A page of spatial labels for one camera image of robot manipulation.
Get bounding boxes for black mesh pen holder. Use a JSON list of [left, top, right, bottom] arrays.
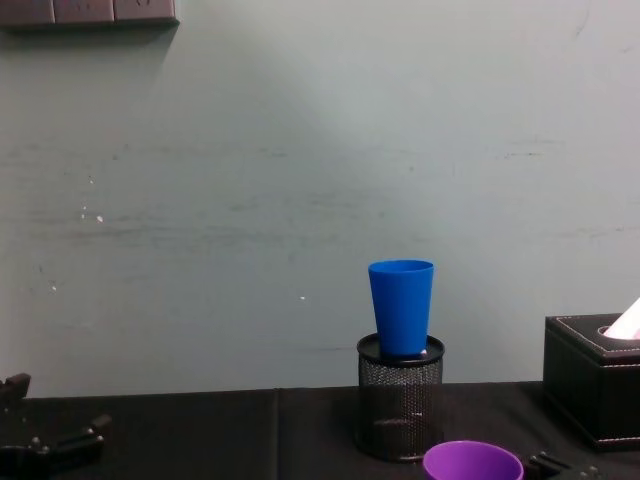
[[355, 333, 446, 464]]

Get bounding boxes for black table cloth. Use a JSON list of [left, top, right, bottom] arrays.
[[0, 381, 640, 480]]

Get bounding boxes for purple plastic cup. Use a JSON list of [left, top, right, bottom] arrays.
[[422, 439, 525, 480]]

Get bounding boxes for black leather tissue box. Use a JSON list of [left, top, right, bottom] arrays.
[[542, 313, 640, 454]]

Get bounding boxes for grey wall socket plate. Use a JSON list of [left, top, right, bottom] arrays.
[[0, 0, 54, 25], [53, 0, 116, 24], [114, 0, 177, 22]]

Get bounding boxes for blue plastic cup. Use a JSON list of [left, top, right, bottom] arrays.
[[367, 258, 436, 359]]

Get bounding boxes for white paper tissue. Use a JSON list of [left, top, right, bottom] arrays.
[[602, 296, 640, 343]]

